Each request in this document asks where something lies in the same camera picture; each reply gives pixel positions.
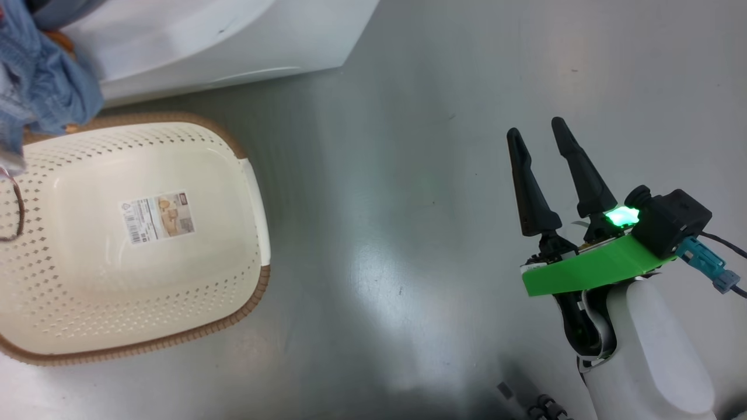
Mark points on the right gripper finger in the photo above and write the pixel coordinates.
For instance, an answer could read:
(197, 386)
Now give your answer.
(589, 186)
(534, 198)

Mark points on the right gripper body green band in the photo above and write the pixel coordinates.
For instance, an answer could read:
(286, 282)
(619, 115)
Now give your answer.
(595, 268)

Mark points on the blue cartoon-print pajama garment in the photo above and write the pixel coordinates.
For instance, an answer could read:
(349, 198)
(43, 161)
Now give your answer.
(41, 87)

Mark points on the white front-load washing machine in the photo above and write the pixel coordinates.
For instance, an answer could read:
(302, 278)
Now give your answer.
(233, 35)

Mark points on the basket product label sticker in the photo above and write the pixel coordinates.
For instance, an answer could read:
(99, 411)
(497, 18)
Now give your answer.
(157, 217)

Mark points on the cream perforated laundry basket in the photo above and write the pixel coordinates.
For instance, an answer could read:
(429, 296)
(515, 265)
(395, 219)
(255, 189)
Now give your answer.
(117, 291)

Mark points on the grey rubber door seal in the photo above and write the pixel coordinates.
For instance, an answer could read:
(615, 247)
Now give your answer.
(64, 11)

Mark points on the small grey block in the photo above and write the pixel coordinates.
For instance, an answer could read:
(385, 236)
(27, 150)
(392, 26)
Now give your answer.
(505, 391)

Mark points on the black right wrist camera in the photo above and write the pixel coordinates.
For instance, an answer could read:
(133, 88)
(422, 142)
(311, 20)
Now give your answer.
(671, 221)

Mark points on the teal right camera connector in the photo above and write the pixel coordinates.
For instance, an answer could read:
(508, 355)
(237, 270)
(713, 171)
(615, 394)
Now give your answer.
(700, 256)

